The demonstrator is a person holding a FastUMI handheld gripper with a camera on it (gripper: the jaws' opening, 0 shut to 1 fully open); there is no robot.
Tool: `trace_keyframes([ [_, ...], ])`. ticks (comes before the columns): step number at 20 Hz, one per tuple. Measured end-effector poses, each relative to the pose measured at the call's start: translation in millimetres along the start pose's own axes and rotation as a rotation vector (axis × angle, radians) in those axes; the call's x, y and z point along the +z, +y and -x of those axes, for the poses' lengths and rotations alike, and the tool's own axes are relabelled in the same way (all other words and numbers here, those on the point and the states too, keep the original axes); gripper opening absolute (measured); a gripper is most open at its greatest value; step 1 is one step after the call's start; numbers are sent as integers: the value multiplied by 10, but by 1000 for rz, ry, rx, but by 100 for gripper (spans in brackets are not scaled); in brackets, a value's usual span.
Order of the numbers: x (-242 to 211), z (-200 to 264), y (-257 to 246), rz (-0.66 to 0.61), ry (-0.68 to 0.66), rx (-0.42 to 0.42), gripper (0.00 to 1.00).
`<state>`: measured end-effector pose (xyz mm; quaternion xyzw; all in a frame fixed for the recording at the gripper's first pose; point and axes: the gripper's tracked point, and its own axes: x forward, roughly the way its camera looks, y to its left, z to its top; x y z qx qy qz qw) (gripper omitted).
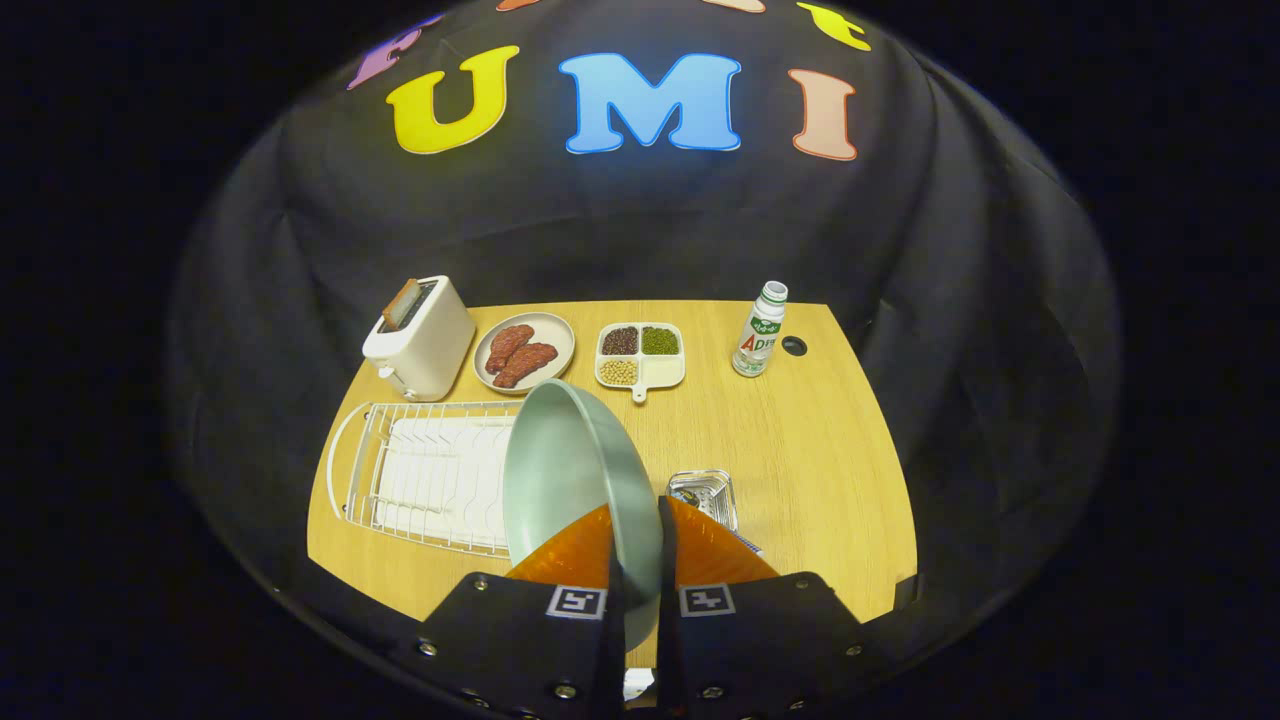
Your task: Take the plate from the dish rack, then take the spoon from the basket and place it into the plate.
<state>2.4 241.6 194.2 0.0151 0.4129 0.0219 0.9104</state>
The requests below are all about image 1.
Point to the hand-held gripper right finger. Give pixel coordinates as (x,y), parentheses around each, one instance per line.
(740,640)

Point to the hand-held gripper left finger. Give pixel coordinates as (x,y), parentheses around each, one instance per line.
(530,640)

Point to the pale green plate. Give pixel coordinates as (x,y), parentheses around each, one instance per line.
(560,470)

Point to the white divided dish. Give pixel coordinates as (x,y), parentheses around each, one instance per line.
(660,372)

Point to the small beige sausage plate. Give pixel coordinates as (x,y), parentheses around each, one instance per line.
(555,335)

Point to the white drain tray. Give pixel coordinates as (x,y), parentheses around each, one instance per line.
(440,480)

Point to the red sausage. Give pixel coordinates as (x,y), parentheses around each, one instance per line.
(508,347)
(525,365)

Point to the heap of yellow soybeans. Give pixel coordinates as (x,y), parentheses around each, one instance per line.
(618,372)

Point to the white green-label drink bottle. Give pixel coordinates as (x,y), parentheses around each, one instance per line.
(757,345)

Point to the white toaster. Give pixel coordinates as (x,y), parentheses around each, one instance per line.
(425,350)

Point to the heap of green mung beans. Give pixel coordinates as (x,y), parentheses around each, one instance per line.
(660,341)

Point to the heap of dark red beans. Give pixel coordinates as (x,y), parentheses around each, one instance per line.
(620,341)

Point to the toast slice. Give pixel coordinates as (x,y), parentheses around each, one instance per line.
(400,305)

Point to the black backdrop cloth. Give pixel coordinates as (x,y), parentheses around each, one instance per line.
(900,250)

